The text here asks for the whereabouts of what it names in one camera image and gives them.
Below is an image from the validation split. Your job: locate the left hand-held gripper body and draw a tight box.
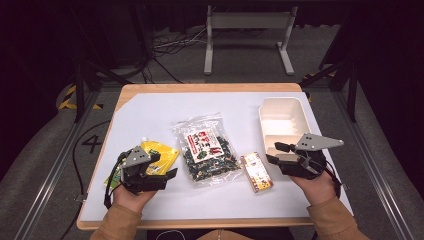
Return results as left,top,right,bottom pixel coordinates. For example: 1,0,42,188
119,145,168,194

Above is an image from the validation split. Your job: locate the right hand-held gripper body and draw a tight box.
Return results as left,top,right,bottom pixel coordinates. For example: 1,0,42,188
279,133,345,181

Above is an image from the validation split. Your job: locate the yellow spout pouch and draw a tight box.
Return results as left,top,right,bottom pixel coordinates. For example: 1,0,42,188
103,136,181,189

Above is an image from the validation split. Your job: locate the white plastic container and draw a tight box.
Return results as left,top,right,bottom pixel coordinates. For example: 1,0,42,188
258,96,313,163

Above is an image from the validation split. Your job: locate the clear bag of dark snacks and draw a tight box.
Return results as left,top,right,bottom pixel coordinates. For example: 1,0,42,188
170,112,243,188

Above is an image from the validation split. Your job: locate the person's right hand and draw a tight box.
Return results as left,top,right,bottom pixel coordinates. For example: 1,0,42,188
289,170,338,206

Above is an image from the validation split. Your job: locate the person's left hand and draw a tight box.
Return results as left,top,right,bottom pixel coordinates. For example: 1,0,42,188
113,186,158,215

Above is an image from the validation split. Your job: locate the small red and yellow box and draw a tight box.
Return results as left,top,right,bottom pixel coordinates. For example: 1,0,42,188
239,151,275,194

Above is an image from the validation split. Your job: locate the white table mat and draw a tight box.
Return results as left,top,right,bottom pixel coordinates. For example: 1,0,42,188
79,91,354,223

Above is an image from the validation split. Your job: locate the person's torso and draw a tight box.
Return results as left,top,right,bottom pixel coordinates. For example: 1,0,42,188
196,229,254,240

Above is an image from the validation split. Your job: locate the black metal stand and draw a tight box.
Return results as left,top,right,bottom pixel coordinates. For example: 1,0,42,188
69,6,134,124
299,6,361,124

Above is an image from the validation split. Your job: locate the yellow and black hazard tape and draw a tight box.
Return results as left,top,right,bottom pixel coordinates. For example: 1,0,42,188
57,84,104,112

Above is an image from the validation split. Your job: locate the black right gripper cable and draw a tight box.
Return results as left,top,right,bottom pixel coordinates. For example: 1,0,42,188
323,159,343,200

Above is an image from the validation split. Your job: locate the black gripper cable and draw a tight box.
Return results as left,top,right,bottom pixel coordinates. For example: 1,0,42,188
323,159,343,200
103,150,133,210

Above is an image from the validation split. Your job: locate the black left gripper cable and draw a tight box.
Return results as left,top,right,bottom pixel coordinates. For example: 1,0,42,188
103,150,133,210

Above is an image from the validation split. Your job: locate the thin white cable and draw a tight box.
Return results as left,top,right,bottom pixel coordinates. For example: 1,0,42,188
154,228,186,240

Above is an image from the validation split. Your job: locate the black floor cable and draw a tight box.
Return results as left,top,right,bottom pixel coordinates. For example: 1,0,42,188
59,119,112,240

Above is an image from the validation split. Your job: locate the aluminium floor rail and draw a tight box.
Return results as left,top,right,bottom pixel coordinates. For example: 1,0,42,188
13,89,102,240
332,89,415,240

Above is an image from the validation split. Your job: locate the bundle of floor cables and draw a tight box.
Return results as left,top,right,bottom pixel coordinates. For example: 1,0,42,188
141,26,208,85

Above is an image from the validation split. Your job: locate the grey metal stand frame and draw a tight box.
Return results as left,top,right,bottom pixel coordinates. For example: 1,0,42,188
203,4,300,77

